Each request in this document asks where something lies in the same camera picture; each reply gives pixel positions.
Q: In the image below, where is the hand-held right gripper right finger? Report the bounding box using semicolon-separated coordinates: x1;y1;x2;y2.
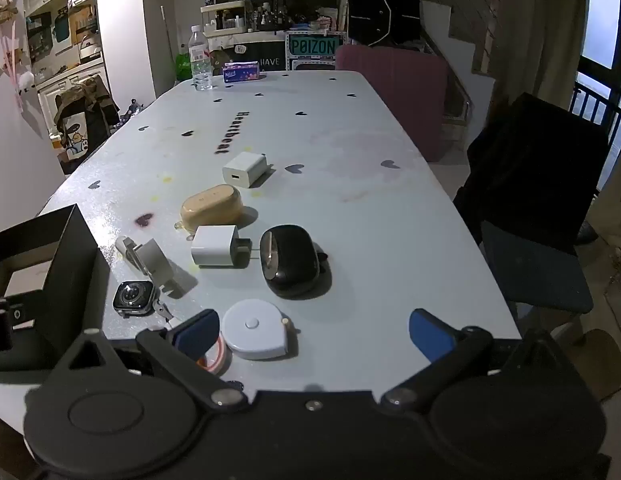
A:
379;308;587;413

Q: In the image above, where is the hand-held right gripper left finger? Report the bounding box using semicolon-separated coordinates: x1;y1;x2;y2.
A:
48;308;249;412

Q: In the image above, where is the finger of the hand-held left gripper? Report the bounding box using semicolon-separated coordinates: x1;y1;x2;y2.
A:
0;290;48;356

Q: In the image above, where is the white round tape measure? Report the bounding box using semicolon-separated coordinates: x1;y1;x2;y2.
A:
221;298;292;361

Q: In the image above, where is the black box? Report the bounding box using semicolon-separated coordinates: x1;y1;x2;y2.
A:
0;204;112;372

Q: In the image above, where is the black smartwatch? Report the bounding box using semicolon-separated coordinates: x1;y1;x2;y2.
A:
112;280;158;318

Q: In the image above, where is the white folding plug adapter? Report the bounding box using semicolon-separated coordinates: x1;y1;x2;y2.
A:
115;236;176;292

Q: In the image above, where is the white pronged charger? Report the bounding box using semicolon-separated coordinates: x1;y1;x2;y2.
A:
191;225;252;267

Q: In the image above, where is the black computer mouse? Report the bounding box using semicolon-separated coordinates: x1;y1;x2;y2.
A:
259;224;327;298

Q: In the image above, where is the beige earbuds case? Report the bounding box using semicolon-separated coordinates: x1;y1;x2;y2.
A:
174;184;242;235

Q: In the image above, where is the white cube charger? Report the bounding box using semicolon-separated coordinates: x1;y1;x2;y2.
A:
222;151;268;190

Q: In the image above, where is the black chair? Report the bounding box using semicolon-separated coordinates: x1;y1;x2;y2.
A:
453;92;612;317

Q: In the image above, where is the cartoon print bag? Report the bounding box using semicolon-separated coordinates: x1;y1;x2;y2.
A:
52;74;120;163

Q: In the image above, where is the maroon chair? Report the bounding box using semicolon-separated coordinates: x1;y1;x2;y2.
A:
336;44;450;163

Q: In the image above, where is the blue tissue pack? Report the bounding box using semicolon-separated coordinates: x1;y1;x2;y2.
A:
223;61;262;84

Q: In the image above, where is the clear water bottle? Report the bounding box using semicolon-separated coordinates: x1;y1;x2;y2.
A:
189;24;213;91

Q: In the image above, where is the teal sign board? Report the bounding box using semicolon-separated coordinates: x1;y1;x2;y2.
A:
285;30;342;71

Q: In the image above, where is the white storage rack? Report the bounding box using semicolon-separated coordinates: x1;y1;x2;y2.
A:
200;0;294;37

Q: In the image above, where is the black hanging vest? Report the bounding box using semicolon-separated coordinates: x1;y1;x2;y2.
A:
347;0;422;49

